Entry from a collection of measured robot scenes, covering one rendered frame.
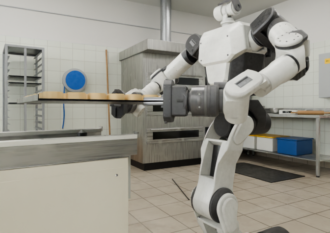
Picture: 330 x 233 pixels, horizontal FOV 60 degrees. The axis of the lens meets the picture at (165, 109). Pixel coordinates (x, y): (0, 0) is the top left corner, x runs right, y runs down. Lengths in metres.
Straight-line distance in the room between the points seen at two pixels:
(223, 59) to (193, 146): 3.81
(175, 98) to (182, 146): 4.05
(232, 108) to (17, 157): 0.54
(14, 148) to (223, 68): 0.84
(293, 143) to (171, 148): 1.94
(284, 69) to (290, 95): 4.92
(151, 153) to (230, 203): 3.39
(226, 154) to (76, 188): 0.65
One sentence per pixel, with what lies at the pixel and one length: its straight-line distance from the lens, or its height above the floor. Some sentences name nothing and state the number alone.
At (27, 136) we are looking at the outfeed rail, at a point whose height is 0.88.
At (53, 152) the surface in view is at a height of 0.87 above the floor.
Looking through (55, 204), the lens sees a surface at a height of 0.74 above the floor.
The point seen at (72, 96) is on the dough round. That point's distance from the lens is 0.76.
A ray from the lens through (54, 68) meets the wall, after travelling 5.12.
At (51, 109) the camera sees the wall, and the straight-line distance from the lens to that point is 5.07.
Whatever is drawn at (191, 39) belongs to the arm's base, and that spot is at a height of 1.32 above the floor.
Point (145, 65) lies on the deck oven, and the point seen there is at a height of 1.64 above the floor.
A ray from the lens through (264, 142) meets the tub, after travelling 5.33.
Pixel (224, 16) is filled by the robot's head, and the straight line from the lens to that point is 1.36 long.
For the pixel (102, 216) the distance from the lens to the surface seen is 0.84.
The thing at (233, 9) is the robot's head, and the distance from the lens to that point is 1.32.
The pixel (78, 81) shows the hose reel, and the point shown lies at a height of 1.43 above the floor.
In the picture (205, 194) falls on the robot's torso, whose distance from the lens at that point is 1.25.
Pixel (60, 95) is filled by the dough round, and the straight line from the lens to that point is 0.75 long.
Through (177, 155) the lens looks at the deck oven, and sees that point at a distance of 4.79.
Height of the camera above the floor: 0.98
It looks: level
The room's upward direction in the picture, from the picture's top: straight up
